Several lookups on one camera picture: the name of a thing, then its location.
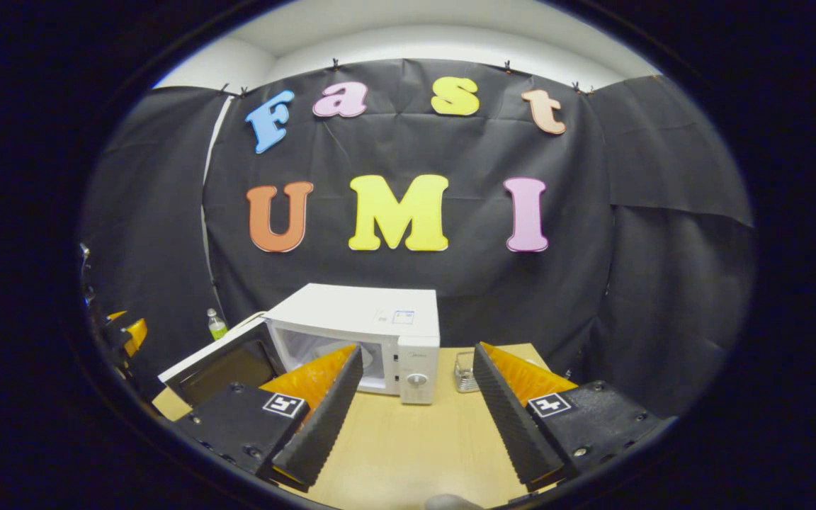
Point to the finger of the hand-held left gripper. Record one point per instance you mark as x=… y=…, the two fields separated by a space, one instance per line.
x=136 y=336
x=116 y=315

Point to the green drink bottle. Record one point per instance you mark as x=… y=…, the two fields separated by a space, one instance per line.
x=217 y=326

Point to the white microwave oven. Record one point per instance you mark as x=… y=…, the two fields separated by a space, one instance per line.
x=358 y=308

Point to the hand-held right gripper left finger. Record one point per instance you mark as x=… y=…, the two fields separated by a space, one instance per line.
x=330 y=418

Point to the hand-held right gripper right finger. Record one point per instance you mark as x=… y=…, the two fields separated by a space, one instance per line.
x=514 y=425

